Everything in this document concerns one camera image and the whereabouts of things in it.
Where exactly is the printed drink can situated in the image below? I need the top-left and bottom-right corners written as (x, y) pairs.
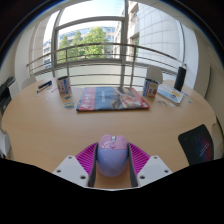
top-left (55, 75), bottom-right (73, 98)

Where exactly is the white chair with wooden legs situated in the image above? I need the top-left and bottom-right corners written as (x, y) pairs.
top-left (0, 129), bottom-right (14, 160)

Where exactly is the pink lilac computer mouse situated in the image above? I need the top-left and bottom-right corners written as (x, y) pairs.
top-left (96, 133), bottom-right (130, 178)

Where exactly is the dark pen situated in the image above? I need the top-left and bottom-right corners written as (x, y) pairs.
top-left (36, 80), bottom-right (53, 94)

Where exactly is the white chair with rounded back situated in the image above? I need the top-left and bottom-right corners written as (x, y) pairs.
top-left (20, 76), bottom-right (38, 91)
top-left (145, 65), bottom-right (164, 84)

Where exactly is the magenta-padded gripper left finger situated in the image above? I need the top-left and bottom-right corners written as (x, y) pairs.
top-left (52, 142), bottom-right (99, 188)

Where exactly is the black cylinder speaker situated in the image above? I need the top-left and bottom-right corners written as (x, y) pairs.
top-left (173, 65), bottom-right (188, 92)

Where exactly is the white red cup with plant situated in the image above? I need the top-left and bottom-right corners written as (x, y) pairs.
top-left (142, 77), bottom-right (160, 99)

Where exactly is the magazine with red-blue cover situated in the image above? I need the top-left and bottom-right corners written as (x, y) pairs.
top-left (75, 86), bottom-right (151, 112)

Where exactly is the black mouse pad, red-blue print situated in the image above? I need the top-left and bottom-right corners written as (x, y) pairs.
top-left (177, 123), bottom-right (215, 166)

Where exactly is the light open booklet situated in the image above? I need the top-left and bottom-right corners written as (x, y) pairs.
top-left (156, 83), bottom-right (185, 106)

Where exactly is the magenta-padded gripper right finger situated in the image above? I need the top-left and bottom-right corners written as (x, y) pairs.
top-left (127, 142), bottom-right (174, 188)

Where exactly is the metal balcony railing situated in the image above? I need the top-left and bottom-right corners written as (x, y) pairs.
top-left (26, 42), bottom-right (188, 88)

